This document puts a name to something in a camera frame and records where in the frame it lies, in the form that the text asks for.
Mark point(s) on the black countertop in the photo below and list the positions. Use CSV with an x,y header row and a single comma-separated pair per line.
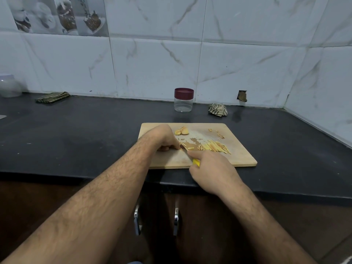
x,y
55,140

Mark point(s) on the person's right forearm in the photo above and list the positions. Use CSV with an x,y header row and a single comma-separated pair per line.
x,y
269,228

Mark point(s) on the person's left forearm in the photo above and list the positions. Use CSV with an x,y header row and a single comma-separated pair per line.
x,y
77,211

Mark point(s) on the person's blue clothing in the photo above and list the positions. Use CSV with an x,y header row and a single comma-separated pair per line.
x,y
135,262

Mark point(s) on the crumpled patterned cloth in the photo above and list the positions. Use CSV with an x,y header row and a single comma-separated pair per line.
x,y
218,110

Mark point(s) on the decorative picture tiles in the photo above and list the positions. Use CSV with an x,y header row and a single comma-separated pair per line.
x,y
55,14

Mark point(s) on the small ginger peel scraps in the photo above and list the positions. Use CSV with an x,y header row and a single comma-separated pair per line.
x,y
216,132

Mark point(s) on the clear jar maroon lid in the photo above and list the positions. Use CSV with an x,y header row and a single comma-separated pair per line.
x,y
183,106

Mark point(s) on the clear plastic container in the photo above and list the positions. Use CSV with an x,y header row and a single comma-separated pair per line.
x,y
9,86

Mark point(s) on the person's right hand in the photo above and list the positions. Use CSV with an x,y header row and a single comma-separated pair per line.
x,y
215,173

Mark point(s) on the folded green cloth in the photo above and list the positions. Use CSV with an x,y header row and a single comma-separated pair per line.
x,y
53,97

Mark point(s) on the wooden cutting board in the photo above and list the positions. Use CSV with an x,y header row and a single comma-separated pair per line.
x,y
242,154

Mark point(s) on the pile of ginger strips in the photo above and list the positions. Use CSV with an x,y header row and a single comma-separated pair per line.
x,y
214,146

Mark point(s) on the person's left hand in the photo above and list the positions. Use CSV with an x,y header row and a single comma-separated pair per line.
x,y
162,138

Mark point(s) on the pile of yellow ginger slices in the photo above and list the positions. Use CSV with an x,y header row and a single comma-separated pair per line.
x,y
182,131

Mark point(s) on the brown wooden cabinet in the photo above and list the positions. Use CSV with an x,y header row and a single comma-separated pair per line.
x,y
308,228

